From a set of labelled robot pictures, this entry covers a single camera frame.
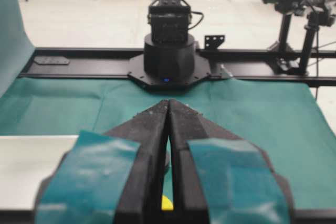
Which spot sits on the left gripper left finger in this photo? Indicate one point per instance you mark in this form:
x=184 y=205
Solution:
x=115 y=177

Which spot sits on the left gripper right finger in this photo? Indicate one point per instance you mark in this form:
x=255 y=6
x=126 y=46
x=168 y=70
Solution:
x=219 y=177

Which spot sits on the yellow tape roll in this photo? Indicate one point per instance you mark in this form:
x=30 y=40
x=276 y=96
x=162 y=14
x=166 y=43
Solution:
x=167 y=204

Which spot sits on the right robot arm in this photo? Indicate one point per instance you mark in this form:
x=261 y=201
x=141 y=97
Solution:
x=170 y=57

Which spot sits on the white plastic case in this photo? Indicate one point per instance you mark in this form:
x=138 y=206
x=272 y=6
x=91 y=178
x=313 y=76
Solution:
x=25 y=161

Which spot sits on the green table cloth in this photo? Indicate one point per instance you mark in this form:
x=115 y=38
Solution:
x=282 y=118

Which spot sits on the black mounting rail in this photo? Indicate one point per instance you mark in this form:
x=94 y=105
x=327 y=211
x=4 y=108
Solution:
x=76 y=63

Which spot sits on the black camera stand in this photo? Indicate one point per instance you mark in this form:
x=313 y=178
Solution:
x=319 y=15

